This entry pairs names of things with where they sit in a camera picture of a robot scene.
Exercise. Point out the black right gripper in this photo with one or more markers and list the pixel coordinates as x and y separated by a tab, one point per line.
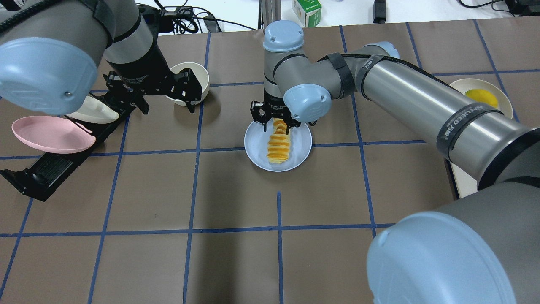
273	108

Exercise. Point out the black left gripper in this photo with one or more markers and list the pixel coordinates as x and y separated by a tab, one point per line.
148	69

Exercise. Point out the striped bread loaf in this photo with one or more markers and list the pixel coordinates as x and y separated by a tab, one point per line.
279	145

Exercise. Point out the blue plate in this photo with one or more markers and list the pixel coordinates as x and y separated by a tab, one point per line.
256	147

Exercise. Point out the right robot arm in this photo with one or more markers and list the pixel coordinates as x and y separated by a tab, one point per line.
480	249

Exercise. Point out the cream plate in rack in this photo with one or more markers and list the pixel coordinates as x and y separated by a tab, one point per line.
94	111

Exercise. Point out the pink plate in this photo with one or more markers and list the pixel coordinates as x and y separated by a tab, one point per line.
53	134

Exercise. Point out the black plate rack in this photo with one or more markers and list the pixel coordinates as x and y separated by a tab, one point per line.
50	170

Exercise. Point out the cream plate with lemon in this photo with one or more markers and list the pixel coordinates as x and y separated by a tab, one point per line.
463	85

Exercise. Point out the cream bowl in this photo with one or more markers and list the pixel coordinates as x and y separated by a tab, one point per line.
200	73

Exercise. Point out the black power adapter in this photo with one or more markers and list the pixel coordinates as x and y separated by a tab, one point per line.
178	12

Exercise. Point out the green white box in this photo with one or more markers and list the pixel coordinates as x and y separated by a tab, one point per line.
309	12

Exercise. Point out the cream rectangular tray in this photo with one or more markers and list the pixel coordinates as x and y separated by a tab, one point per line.
465	183

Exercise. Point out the yellow lemon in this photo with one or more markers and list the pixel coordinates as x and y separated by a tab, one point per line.
483	96

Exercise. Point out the silver aluminium frame post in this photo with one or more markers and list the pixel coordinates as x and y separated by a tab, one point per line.
270	11

